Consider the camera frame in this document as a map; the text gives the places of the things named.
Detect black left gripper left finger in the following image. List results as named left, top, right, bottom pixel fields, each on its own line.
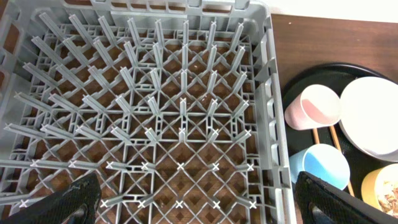
left=1, top=173, right=101, bottom=224

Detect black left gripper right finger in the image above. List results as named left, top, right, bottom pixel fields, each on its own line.
left=295, top=171, right=397, bottom=224

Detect blue plastic cup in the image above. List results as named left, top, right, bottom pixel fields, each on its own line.
left=289, top=144, right=350, bottom=190

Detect yellow bowl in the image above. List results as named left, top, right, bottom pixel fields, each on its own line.
left=361, top=164, right=397, bottom=212

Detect food scraps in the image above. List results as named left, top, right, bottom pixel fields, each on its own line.
left=378, top=181, right=397, bottom=218

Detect pink plastic cup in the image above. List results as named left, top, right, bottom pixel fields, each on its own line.
left=284, top=84, right=342, bottom=131

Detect white round plate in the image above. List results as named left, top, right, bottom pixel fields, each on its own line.
left=340, top=77, right=397, bottom=162

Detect grey dishwasher rack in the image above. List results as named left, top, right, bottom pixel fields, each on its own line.
left=1, top=0, right=296, bottom=223

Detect left wooden chopstick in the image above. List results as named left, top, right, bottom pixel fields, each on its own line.
left=312, top=128, right=320, bottom=144

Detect wooden chopstick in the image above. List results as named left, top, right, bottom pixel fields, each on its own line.
left=329, top=126, right=355, bottom=197
left=312, top=128, right=320, bottom=144

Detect right wooden chopstick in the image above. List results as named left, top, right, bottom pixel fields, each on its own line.
left=329, top=126, right=355, bottom=197

